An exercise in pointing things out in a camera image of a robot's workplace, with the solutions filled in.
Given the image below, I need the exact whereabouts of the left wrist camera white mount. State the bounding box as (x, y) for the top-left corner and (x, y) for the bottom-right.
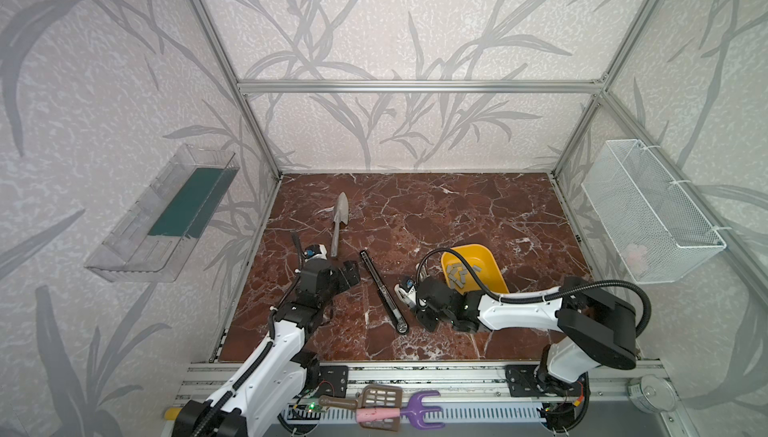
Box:
(303, 244), (328, 260)

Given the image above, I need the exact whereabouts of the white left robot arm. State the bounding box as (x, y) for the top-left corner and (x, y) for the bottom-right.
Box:
(172, 255), (360, 436)

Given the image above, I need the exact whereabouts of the round grey metal disc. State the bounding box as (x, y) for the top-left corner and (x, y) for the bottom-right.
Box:
(627, 375), (677, 414)

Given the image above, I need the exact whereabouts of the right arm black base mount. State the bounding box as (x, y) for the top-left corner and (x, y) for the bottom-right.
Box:
(504, 363), (589, 402)

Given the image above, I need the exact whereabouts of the white wire mesh basket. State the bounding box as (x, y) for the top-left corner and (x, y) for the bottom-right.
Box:
(582, 139), (727, 284)

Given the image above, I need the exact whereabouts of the white slotted cable duct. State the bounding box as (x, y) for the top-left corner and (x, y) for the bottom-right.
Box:
(275, 403), (547, 425)

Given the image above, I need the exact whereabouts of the brown toy spatula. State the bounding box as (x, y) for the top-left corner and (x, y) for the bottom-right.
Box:
(319, 384), (403, 432)

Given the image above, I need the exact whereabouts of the yellow plastic tray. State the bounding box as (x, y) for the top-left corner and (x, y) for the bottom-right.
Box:
(440, 243), (510, 295)

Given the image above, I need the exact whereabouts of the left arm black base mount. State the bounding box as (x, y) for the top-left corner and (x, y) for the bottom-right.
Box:
(305, 364), (350, 398)

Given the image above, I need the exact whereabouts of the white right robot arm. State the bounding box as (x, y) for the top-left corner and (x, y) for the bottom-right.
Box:
(399, 277), (648, 384)

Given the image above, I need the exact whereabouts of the green toy shovel yellow handle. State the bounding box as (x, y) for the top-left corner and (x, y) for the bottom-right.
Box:
(163, 407), (181, 421)

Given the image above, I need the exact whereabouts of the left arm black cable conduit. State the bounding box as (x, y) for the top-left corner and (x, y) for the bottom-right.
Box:
(188, 231), (307, 437)

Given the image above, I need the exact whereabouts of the grey staple strips pile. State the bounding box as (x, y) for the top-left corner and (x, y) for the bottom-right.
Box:
(445, 262), (479, 292)

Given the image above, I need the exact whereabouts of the grey toy trowel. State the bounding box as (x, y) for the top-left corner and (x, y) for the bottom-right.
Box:
(330, 192), (349, 258)

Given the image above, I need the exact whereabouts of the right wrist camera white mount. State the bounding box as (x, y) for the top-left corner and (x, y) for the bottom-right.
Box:
(394, 276), (417, 310)

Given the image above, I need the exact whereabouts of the clear plastic wall bin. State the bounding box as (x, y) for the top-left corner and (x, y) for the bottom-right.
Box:
(85, 144), (240, 283)

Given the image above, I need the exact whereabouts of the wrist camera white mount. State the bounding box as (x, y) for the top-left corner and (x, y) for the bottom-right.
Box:
(303, 244), (328, 260)
(394, 276), (417, 310)

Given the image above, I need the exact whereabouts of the purple toy fork pink handle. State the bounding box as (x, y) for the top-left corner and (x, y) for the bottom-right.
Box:
(355, 390), (446, 431)

